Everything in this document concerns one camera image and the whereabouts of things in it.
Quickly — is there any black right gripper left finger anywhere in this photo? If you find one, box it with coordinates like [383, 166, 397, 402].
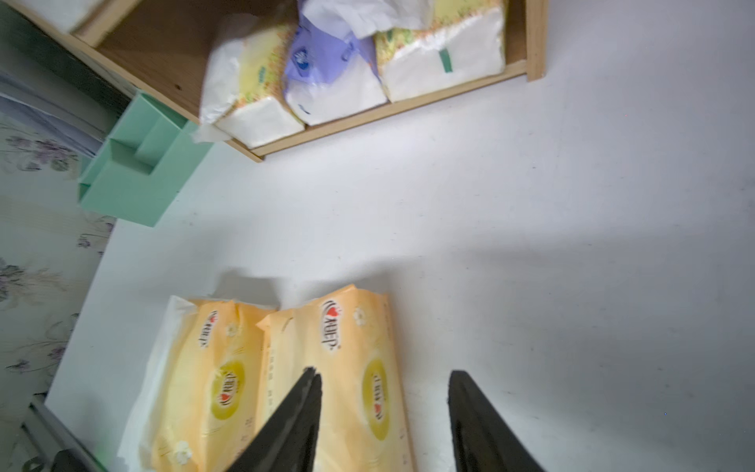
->
[228, 367, 322, 472]

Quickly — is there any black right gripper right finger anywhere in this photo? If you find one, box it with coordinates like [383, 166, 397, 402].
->
[448, 370, 544, 472]

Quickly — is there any yellow tissue pack with tissue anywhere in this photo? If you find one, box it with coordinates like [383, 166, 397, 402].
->
[118, 296, 273, 471]

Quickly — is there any yellow-green tissue pack left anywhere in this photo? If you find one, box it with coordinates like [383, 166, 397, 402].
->
[193, 14, 305, 149]

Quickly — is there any purple tissue pack bottom shelf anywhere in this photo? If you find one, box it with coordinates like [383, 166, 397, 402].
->
[284, 17, 387, 126]

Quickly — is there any yellow-green floral tissue pack right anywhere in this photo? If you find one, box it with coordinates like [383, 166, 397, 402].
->
[300, 0, 508, 104]

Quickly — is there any wooden shelf unit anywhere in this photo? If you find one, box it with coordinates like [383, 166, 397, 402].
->
[8, 0, 550, 162]

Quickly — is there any mint green desk organizer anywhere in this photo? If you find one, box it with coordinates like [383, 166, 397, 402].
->
[78, 92, 212, 227]

